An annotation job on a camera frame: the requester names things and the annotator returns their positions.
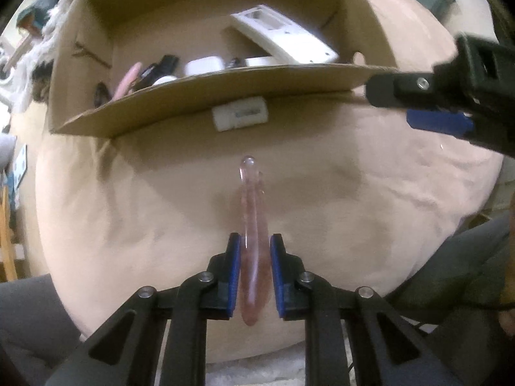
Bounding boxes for pink hair claw clip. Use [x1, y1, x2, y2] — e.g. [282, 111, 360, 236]
[239, 156, 271, 326]

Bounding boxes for black flashlight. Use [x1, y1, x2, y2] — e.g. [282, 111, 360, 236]
[93, 54, 179, 108]

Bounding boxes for white thermostat device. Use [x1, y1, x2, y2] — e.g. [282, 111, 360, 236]
[229, 5, 339, 65]

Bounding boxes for white charger adapter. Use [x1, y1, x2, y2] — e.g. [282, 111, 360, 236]
[244, 56, 278, 68]

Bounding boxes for white earbuds case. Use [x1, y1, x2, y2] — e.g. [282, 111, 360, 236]
[184, 56, 225, 77]

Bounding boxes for white pill bottle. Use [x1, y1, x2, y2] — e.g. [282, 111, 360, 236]
[153, 75, 177, 86]

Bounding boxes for pink compact mirror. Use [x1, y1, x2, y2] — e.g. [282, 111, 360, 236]
[112, 62, 142, 101]

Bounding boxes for shaggy white black blanket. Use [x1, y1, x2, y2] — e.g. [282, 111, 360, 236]
[12, 0, 73, 111]

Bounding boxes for cardboard box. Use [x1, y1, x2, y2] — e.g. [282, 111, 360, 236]
[47, 0, 456, 138]

